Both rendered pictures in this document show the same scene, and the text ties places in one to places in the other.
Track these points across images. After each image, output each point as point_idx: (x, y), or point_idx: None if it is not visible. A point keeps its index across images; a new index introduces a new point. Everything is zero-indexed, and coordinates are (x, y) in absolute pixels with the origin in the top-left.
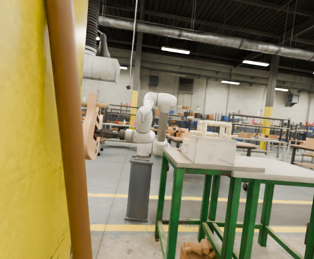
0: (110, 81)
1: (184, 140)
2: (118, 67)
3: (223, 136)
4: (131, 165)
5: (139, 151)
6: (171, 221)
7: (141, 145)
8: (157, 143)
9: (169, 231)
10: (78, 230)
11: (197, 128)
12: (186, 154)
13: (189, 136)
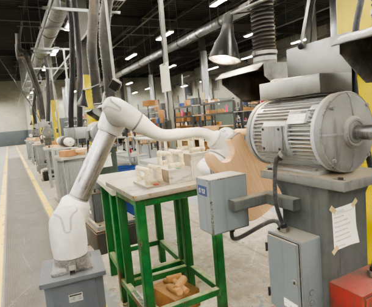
0: (255, 100)
1: (148, 170)
2: (233, 77)
3: (185, 148)
4: (99, 282)
5: (84, 245)
6: (222, 239)
7: (84, 226)
8: (88, 206)
9: (221, 251)
10: None
11: (192, 145)
12: (189, 178)
13: (190, 156)
